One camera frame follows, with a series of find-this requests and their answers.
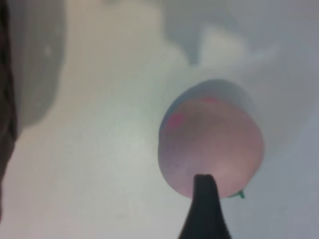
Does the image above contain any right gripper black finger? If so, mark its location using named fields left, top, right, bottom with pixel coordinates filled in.
left=177, top=174, right=232, bottom=239

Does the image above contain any pink peach with green leaf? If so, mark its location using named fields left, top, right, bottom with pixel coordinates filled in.
left=158, top=79, right=265, bottom=200

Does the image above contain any dark brown wicker basket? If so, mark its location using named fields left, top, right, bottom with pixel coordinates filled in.
left=0, top=0, right=18, bottom=186

